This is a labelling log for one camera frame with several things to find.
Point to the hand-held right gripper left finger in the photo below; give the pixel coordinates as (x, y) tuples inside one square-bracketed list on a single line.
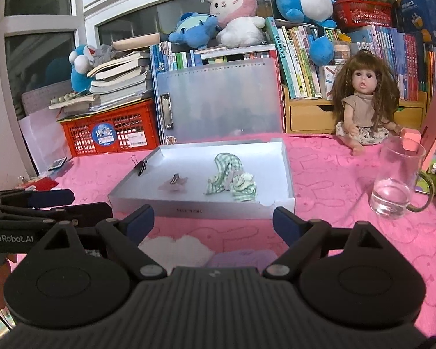
[(141, 221)]

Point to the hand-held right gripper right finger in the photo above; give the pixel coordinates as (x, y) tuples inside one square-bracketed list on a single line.
[(287, 221)]

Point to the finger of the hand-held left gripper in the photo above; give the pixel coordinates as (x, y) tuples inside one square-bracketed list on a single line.
[(50, 198), (83, 212)]

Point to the purple plush item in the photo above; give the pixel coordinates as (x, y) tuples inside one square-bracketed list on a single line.
[(240, 258)]

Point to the white cardboard box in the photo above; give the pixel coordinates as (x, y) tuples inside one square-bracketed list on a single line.
[(189, 160)]

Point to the red envelope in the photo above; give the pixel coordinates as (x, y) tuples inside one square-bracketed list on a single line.
[(43, 184)]

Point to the small black card box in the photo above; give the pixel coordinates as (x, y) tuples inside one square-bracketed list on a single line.
[(58, 163)]

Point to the white fluffy item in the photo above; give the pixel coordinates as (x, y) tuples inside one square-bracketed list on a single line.
[(174, 247)]

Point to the pink rabbit print blanket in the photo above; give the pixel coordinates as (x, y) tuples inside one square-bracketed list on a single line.
[(330, 189)]

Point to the black binder clip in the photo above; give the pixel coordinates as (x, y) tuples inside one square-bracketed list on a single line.
[(142, 167)]

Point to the white plastic sheets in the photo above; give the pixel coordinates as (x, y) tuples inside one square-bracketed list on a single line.
[(39, 141)]

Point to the red plastic crate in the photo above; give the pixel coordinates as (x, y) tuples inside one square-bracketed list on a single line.
[(76, 134)]

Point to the green checked cloth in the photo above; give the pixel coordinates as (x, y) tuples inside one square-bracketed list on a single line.
[(225, 169)]

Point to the grey pegboard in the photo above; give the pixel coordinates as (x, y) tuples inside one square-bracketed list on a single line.
[(39, 94)]

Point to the clear glass mug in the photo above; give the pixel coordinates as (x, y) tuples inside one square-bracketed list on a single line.
[(389, 196)]

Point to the wooden drawer organizer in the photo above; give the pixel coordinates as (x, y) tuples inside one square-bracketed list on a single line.
[(312, 116)]

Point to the blue cat plush toy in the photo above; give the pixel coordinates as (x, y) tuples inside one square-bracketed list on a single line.
[(80, 80)]

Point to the clear plastic clipboard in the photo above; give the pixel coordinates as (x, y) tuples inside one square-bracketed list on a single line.
[(221, 105)]

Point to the long-haired baby doll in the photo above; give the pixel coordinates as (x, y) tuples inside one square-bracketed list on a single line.
[(363, 109)]

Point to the stack of worn books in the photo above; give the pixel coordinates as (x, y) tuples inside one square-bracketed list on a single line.
[(119, 80)]

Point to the grey cloth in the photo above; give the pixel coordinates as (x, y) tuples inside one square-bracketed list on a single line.
[(107, 53)]

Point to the row of thin blue books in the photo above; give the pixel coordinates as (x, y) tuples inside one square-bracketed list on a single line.
[(178, 60)]

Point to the row of colourful books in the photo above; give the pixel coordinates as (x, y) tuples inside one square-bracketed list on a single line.
[(385, 51)]

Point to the blue alien plush toy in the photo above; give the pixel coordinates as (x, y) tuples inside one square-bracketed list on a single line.
[(192, 31)]

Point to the red plastic basket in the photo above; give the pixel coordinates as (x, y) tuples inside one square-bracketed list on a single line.
[(363, 14)]

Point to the pink bunny plush toy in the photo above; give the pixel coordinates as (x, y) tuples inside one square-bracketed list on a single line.
[(232, 3)]

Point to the blue printed carton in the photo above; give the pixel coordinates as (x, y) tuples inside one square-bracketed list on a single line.
[(421, 14)]

